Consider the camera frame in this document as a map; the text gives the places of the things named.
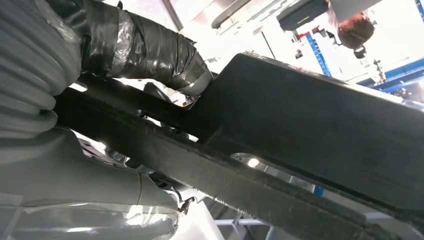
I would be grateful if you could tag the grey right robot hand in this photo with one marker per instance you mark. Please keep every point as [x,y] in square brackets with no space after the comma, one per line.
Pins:
[66,185]

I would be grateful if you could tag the blue metal shelf rack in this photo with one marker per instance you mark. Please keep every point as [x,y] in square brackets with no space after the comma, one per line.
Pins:
[318,56]

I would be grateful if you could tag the black case with yellow label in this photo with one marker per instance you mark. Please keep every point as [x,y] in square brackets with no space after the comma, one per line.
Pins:
[298,13]

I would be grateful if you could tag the person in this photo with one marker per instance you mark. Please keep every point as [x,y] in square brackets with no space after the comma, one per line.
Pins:
[356,31]

